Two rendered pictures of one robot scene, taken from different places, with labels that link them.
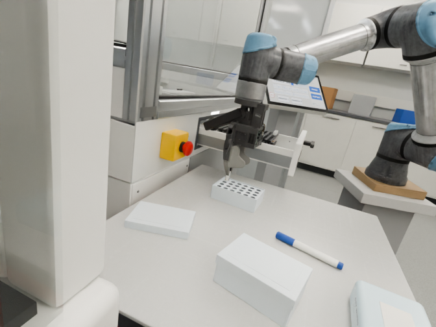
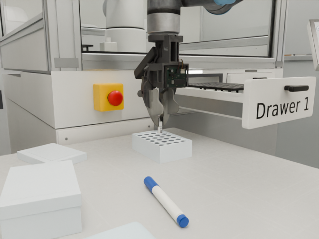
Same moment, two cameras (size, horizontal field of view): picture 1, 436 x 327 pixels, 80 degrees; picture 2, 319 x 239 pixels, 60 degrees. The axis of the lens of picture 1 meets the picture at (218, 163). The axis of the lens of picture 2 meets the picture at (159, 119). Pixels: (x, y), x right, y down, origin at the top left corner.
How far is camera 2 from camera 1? 0.47 m
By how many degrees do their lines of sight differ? 36
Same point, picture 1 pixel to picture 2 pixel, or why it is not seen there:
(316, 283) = not seen: hidden behind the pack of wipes
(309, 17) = not seen: outside the picture
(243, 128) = (153, 67)
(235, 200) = (146, 149)
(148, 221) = (32, 153)
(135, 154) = (55, 100)
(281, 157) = (235, 105)
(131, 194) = (58, 141)
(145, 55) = (51, 12)
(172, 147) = (98, 96)
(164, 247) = not seen: hidden behind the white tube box
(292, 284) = (24, 197)
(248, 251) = (42, 170)
